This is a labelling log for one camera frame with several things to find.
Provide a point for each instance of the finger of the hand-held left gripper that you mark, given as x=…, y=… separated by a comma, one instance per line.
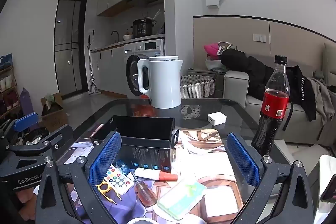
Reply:
x=25, y=121
x=52, y=138

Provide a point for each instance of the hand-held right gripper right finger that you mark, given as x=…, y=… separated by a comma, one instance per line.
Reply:
x=242, y=161

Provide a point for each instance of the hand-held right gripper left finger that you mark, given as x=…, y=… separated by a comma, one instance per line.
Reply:
x=105, y=158

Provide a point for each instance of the white remote with coloured buttons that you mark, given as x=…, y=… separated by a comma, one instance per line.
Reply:
x=119, y=182

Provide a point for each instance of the yellow plastic tool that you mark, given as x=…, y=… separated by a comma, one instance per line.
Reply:
x=103, y=187

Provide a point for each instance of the black cardboard box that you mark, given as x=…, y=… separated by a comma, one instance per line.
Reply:
x=147, y=153

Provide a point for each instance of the white tube with red cap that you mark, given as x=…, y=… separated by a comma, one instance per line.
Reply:
x=149, y=173

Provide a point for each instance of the pale green packet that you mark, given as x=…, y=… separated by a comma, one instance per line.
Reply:
x=181, y=200

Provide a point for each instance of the white round object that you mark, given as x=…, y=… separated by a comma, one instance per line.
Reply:
x=193, y=219

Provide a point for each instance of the person's left hand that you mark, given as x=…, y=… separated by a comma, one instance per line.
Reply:
x=26, y=199

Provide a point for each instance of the purple tall package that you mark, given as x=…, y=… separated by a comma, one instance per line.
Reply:
x=26, y=103

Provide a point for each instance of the brown cardboard box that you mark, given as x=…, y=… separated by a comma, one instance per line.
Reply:
x=55, y=119

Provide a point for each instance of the shoe rack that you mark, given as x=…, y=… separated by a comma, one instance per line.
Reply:
x=9, y=92

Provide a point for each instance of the printed table mat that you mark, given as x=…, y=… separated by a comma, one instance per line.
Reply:
x=210, y=142

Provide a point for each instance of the white charger cube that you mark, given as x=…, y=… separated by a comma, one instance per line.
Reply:
x=216, y=118

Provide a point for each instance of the cola bottle with red label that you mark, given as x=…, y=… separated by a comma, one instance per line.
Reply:
x=273, y=103

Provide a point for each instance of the mop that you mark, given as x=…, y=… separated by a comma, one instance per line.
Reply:
x=93, y=87

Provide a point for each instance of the grey sofa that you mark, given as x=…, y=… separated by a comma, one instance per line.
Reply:
x=236, y=87

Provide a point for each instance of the white wicker basket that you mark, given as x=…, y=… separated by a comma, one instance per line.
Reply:
x=197, y=87

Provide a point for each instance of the white kitchen base cabinets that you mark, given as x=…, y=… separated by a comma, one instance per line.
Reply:
x=110, y=69

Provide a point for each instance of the dark framed glass door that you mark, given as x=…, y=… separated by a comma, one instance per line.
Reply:
x=68, y=43

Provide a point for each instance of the black jacket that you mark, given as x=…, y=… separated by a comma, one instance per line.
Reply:
x=252, y=69

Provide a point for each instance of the white electric kettle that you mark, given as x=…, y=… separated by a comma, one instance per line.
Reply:
x=165, y=82

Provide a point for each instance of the grey garment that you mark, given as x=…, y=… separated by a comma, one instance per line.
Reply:
x=323, y=98

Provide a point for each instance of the pink cloth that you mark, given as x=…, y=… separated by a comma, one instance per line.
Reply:
x=211, y=49

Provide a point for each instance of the patterned plush item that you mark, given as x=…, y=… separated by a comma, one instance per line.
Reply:
x=227, y=46

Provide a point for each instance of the white washing machine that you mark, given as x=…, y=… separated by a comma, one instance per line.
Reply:
x=152, y=47

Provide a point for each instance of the kitchen faucet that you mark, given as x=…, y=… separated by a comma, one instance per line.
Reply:
x=115, y=33

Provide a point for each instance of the white bowl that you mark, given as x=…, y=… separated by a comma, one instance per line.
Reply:
x=127, y=37

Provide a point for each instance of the black pressure cooker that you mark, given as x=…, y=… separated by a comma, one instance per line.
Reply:
x=141, y=28

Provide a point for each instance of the white wall switch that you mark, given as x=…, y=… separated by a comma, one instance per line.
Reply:
x=259, y=37

